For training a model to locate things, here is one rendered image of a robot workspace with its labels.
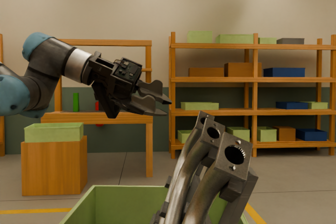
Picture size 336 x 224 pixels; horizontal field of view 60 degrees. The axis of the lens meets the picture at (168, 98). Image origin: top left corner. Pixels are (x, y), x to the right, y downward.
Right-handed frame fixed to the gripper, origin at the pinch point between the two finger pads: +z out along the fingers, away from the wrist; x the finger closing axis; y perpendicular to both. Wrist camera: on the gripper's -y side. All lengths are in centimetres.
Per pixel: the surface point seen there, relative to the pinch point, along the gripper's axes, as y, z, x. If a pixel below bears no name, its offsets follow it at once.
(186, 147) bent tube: -8.4, 9.7, -2.1
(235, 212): 18.9, 13.8, -28.2
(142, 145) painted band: -427, -2, 261
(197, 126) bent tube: 1.7, 9.1, -2.5
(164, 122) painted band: -389, 20, 304
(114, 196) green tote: -32.6, -2.7, -11.5
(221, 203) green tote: -24.0, 27.3, -4.5
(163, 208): -2.4, 7.7, -22.3
